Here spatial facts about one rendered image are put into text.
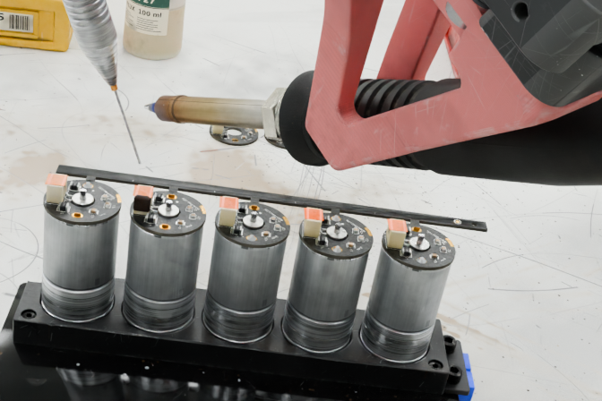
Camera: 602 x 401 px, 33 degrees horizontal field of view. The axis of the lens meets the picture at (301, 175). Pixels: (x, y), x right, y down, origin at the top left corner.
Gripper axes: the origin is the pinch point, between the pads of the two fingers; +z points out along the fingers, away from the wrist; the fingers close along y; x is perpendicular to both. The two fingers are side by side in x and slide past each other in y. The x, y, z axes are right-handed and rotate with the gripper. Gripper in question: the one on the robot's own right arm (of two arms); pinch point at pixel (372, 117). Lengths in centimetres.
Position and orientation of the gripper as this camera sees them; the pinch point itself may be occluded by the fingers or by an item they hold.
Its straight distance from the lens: 24.6
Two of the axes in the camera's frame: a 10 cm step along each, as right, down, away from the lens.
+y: -7.1, 2.7, -6.5
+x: 5.3, 8.2, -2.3
